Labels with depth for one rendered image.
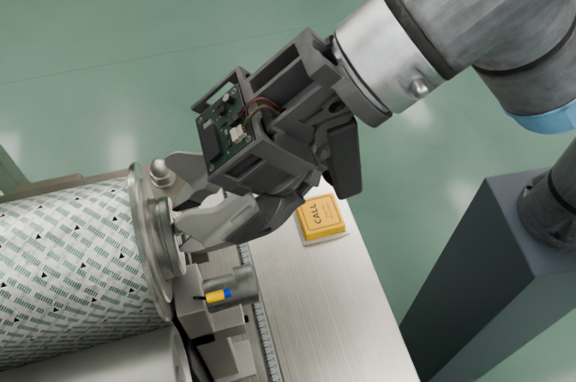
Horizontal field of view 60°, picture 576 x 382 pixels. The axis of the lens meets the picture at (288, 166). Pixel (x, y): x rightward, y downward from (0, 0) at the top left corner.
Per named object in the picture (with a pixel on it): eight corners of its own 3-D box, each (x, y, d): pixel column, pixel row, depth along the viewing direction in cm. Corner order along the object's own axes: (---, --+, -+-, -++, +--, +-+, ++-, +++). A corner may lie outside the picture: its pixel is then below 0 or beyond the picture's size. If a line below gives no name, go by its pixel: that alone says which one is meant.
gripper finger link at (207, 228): (135, 237, 40) (209, 161, 37) (191, 250, 44) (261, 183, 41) (143, 269, 38) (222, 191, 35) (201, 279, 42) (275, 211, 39)
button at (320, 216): (345, 231, 85) (346, 224, 83) (305, 241, 84) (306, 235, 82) (332, 198, 89) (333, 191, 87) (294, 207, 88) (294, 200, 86)
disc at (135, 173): (182, 342, 48) (146, 283, 36) (177, 343, 48) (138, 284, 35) (161, 212, 56) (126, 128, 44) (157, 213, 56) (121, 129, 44)
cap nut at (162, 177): (177, 185, 75) (171, 168, 72) (153, 191, 75) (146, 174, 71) (173, 166, 77) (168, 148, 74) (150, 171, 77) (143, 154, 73)
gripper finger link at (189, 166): (130, 166, 43) (204, 117, 39) (183, 184, 48) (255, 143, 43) (130, 198, 42) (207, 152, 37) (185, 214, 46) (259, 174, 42)
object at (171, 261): (189, 280, 48) (179, 266, 41) (169, 285, 48) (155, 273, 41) (175, 208, 51) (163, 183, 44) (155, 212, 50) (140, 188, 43)
